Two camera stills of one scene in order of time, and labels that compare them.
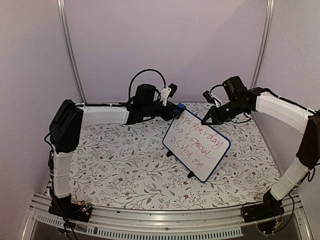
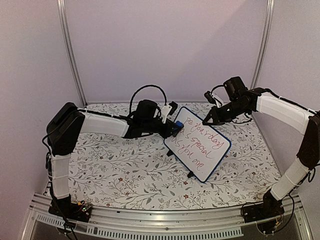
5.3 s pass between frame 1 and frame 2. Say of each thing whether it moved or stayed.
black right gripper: stayed
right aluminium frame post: stayed
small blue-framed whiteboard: stayed
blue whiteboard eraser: moved
